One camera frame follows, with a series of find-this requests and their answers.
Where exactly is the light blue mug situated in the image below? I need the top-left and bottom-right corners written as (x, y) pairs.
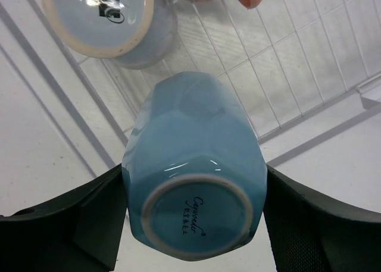
top-left (121, 71), bottom-right (267, 261)

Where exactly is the clear acrylic dish rack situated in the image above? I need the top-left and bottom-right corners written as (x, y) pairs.
top-left (0, 0), bottom-right (381, 177)

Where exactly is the pale grey footed cup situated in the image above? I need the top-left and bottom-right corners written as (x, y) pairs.
top-left (41, 0), bottom-right (177, 70)

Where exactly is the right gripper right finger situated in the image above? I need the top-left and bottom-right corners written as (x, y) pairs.
top-left (264, 167), bottom-right (380, 271)

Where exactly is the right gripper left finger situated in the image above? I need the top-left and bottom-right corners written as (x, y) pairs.
top-left (1, 165), bottom-right (127, 271)

